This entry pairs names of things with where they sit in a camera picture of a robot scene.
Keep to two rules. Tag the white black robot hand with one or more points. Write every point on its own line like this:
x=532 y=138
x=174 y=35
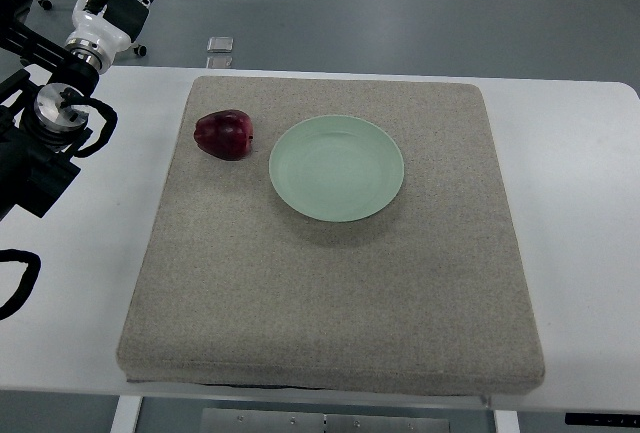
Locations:
x=105 y=28

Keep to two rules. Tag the red apple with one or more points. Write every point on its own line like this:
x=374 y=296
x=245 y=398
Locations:
x=226 y=134

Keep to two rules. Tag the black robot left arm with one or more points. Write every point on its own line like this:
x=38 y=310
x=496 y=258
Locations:
x=45 y=127

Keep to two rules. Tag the light green plate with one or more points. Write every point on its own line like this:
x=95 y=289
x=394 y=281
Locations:
x=336 y=168

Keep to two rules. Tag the beige fabric cushion mat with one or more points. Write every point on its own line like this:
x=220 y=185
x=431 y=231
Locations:
x=426 y=297

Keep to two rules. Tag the black table control panel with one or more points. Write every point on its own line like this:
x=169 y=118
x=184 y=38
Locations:
x=603 y=419

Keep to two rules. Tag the metal table base plate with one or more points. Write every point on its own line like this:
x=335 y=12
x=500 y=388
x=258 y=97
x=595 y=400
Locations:
x=233 y=420

